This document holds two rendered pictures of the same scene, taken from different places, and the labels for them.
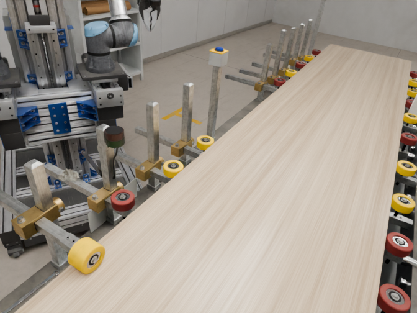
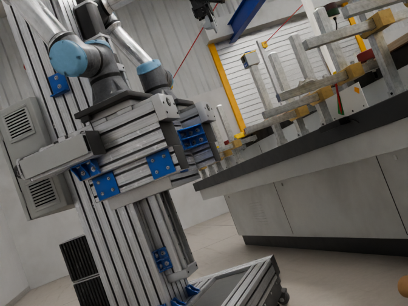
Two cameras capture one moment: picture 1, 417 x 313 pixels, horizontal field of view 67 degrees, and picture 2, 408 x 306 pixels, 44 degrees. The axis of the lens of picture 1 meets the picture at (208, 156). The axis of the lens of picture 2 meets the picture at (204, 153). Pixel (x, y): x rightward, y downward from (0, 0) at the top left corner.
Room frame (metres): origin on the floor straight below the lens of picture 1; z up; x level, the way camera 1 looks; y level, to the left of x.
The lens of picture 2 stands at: (-0.12, 2.12, 0.64)
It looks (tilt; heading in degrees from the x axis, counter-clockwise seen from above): 4 degrees up; 317
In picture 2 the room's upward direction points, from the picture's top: 21 degrees counter-clockwise
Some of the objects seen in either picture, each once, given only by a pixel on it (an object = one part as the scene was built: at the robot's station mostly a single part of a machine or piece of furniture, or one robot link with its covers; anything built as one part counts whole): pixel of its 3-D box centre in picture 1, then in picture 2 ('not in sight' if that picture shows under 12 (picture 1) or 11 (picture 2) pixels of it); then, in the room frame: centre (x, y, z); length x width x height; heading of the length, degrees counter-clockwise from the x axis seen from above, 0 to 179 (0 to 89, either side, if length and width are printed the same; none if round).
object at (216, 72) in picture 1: (213, 105); (267, 105); (1.55, 0.00, 0.93); 0.05 x 0.05 x 0.45; 63
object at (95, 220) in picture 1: (114, 204); (345, 103); (0.92, 0.36, 0.75); 0.26 x 0.01 x 0.10; 153
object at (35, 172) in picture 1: (50, 224); (377, 42); (0.66, 0.46, 0.89); 0.04 x 0.04 x 0.48; 63
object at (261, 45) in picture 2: not in sight; (280, 91); (2.87, -1.93, 1.25); 0.09 x 0.08 x 1.10; 153
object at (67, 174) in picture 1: (67, 174); (306, 80); (0.93, 0.53, 0.87); 0.09 x 0.07 x 0.02; 63
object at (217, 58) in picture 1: (218, 58); (250, 60); (1.55, 0.00, 1.18); 0.07 x 0.07 x 0.08; 63
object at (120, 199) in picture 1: (123, 207); (371, 64); (0.80, 0.28, 0.85); 0.08 x 0.08 x 0.11
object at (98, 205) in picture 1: (107, 195); (348, 74); (0.86, 0.36, 0.85); 0.14 x 0.06 x 0.05; 153
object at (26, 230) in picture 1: (40, 216); (374, 24); (0.64, 0.47, 0.95); 0.14 x 0.06 x 0.05; 153
